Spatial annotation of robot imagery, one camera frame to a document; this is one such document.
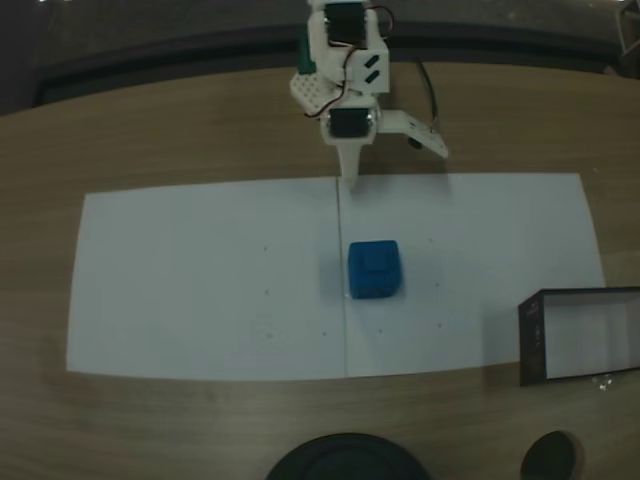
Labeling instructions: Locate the blue cube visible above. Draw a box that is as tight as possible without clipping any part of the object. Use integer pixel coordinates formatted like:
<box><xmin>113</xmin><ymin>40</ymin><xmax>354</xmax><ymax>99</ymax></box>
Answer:
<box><xmin>346</xmin><ymin>239</ymin><xmax>406</xmax><ymax>301</ymax></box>

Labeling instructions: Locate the dark box white inside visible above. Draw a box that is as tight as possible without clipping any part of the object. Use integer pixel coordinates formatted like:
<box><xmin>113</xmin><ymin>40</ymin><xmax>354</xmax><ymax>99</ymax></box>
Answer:
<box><xmin>517</xmin><ymin>286</ymin><xmax>640</xmax><ymax>388</ymax></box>

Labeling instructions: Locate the green table clamp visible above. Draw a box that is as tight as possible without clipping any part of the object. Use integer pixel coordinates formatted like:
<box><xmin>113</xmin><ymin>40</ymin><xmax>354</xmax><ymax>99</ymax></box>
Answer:
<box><xmin>297</xmin><ymin>33</ymin><xmax>317</xmax><ymax>75</ymax></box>

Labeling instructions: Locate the white paper sheet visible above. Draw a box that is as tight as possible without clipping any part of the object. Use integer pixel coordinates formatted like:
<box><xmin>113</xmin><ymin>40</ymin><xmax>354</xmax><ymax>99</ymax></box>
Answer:
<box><xmin>336</xmin><ymin>172</ymin><xmax>607</xmax><ymax>379</ymax></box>
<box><xmin>65</xmin><ymin>177</ymin><xmax>350</xmax><ymax>382</ymax></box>

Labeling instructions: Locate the large black round object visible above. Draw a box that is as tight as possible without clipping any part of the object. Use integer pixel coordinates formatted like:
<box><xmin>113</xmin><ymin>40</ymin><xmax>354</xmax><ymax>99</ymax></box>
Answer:
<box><xmin>264</xmin><ymin>432</ymin><xmax>432</xmax><ymax>480</ymax></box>

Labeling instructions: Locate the small dark round object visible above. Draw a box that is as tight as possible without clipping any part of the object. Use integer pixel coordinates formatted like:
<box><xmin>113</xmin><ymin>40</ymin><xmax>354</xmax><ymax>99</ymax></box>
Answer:
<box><xmin>519</xmin><ymin>430</ymin><xmax>585</xmax><ymax>480</ymax></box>

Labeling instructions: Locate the black cable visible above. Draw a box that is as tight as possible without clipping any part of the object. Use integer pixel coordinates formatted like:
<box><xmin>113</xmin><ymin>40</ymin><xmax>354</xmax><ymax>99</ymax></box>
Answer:
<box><xmin>418</xmin><ymin>60</ymin><xmax>443</xmax><ymax>134</ymax></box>

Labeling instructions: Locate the dark frame in background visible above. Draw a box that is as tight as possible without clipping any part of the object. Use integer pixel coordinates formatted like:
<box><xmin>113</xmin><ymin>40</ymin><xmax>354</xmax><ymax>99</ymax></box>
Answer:
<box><xmin>616</xmin><ymin>0</ymin><xmax>640</xmax><ymax>57</ymax></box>

